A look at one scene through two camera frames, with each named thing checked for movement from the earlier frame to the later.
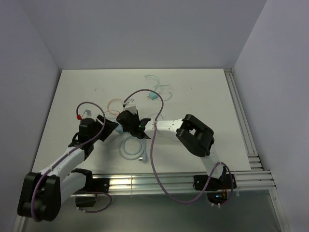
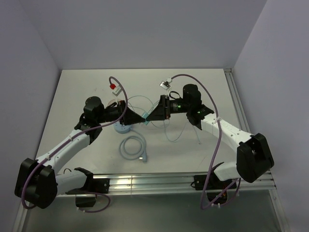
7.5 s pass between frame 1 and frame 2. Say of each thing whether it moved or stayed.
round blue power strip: stayed
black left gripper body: moved
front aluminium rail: stayed
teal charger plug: moved
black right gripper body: moved
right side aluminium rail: stayed
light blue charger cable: moved
